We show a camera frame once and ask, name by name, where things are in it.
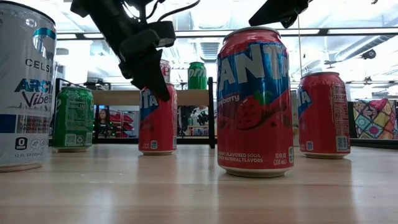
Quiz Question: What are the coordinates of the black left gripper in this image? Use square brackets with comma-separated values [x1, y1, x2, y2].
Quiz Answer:
[70, 0, 177, 103]

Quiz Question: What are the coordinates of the silver Diet Coke can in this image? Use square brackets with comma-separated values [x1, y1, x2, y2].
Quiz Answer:
[159, 58, 172, 85]

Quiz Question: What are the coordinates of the green Sprite can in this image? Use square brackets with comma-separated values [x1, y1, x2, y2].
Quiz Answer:
[187, 61, 208, 91]
[52, 86, 95, 153]

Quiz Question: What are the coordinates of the red Fanta can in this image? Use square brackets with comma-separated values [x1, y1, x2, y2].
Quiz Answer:
[216, 26, 295, 179]
[138, 82, 178, 156]
[297, 71, 351, 159]

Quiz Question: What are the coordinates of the wooden shelf board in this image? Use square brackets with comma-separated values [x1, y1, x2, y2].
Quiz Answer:
[92, 89, 211, 106]

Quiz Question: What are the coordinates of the small bottle shelf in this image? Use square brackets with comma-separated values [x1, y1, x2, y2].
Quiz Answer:
[186, 116, 210, 137]

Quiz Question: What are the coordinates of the red storage bin rack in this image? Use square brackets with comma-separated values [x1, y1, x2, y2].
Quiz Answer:
[110, 108, 136, 138]

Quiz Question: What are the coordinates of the black equipment stand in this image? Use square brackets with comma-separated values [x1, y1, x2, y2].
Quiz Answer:
[176, 105, 200, 137]

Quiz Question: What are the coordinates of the person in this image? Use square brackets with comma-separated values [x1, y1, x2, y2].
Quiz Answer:
[96, 108, 113, 138]

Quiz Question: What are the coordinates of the white Celsius Arctic Vibe can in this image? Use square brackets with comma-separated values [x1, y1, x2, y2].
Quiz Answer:
[0, 0, 58, 173]

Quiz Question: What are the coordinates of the colourful patchwork quilt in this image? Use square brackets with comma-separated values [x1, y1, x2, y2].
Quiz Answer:
[353, 98, 398, 140]

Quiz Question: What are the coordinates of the wooden shelf with black frame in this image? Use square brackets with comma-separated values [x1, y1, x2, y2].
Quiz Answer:
[49, 77, 217, 149]

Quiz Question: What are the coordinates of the black aluminium table frame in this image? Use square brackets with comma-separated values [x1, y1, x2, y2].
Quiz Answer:
[349, 136, 398, 150]

